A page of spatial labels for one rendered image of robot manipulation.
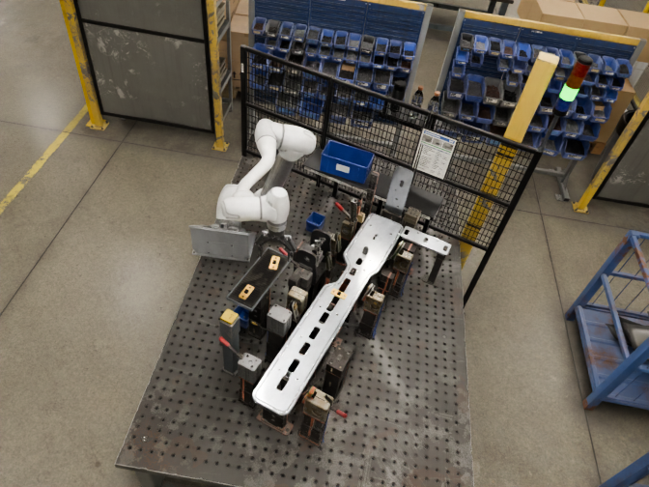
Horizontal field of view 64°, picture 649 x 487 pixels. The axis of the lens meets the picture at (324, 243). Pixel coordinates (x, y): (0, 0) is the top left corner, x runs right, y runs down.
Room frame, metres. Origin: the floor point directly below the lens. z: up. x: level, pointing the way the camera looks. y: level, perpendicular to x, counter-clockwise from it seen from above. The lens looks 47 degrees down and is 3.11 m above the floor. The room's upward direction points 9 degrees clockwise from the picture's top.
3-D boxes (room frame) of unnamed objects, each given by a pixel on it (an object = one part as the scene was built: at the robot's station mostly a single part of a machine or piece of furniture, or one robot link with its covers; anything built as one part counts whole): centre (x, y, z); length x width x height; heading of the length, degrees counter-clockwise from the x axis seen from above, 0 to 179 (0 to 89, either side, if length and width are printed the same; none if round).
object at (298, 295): (1.56, 0.09, 0.89); 0.13 x 0.11 x 0.38; 70
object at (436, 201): (2.57, -0.24, 1.01); 0.90 x 0.22 x 0.03; 70
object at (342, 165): (2.63, -0.06, 1.09); 0.30 x 0.17 x 0.13; 76
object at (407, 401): (2.02, -0.07, 0.68); 2.56 x 1.61 x 0.04; 178
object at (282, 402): (1.63, -0.11, 1.00); 1.38 x 0.22 x 0.02; 160
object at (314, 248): (1.82, 0.04, 0.94); 0.18 x 0.13 x 0.49; 160
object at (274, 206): (1.65, 0.24, 1.55); 0.13 x 0.11 x 0.16; 107
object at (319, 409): (1.04, -0.08, 0.88); 0.15 x 0.11 x 0.36; 70
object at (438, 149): (2.57, -0.56, 1.30); 0.23 x 0.02 x 0.31; 70
